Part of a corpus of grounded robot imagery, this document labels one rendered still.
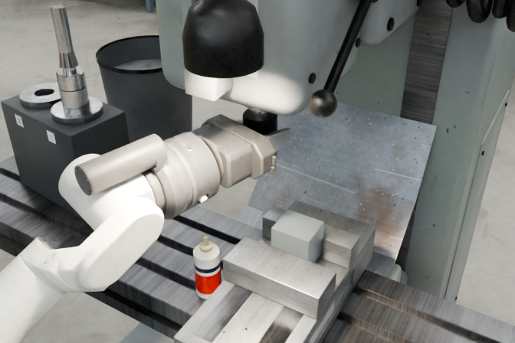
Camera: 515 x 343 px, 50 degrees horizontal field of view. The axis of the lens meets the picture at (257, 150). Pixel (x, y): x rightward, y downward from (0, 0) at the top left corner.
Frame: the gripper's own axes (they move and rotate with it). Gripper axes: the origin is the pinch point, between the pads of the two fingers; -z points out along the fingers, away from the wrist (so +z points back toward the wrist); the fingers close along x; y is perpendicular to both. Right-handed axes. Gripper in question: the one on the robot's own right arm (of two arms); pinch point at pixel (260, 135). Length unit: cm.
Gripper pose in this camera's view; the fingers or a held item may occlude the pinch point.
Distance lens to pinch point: 75.4
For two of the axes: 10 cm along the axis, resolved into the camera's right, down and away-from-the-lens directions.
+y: 0.0, 8.6, 5.2
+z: -7.2, 3.6, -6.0
